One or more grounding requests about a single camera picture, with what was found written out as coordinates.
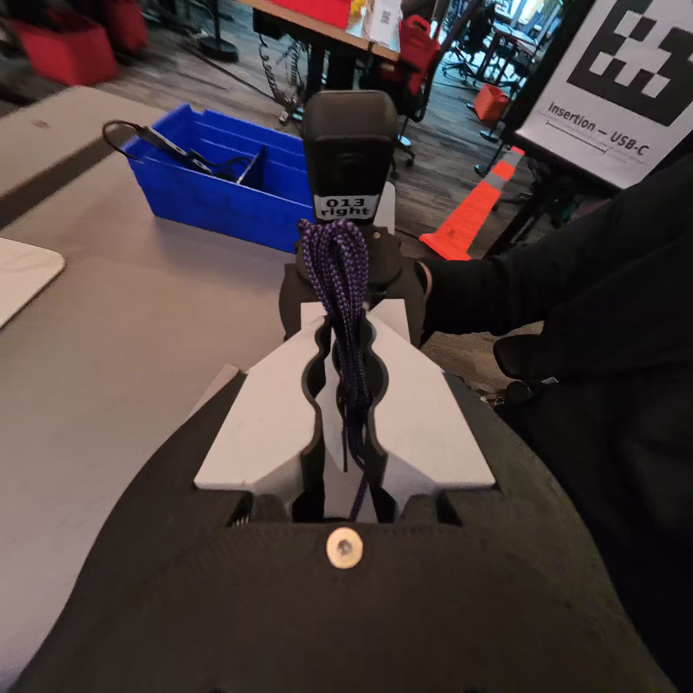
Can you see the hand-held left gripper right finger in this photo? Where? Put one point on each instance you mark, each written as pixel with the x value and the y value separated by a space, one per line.
pixel 433 427

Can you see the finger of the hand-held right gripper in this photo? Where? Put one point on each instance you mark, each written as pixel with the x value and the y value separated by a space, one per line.
pixel 308 317
pixel 392 317

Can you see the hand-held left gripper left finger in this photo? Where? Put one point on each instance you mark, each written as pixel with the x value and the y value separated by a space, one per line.
pixel 260 427

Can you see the blue plastic bin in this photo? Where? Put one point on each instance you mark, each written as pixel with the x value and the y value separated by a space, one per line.
pixel 216 205

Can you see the grey usb hub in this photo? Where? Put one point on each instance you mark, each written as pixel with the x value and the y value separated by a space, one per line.
pixel 173 146

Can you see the person's right forearm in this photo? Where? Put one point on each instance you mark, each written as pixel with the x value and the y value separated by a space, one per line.
pixel 595 260

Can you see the person's right hand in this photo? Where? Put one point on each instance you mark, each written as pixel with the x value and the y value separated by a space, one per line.
pixel 465 298

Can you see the orange traffic cone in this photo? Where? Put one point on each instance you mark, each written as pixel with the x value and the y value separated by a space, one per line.
pixel 465 216

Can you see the red bag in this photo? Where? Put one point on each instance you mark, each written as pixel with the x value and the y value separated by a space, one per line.
pixel 419 48

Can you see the white printed card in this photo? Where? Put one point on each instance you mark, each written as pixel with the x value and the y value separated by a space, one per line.
pixel 384 21

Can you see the long red storage bin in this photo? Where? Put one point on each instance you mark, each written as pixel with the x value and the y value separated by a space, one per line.
pixel 308 11

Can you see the orange storage bin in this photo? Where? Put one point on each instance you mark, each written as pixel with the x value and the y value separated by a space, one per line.
pixel 490 103

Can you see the black floor pole stand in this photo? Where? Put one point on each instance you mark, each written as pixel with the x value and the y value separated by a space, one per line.
pixel 219 51

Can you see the white sign with black marker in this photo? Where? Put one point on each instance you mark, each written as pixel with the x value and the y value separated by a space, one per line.
pixel 574 108

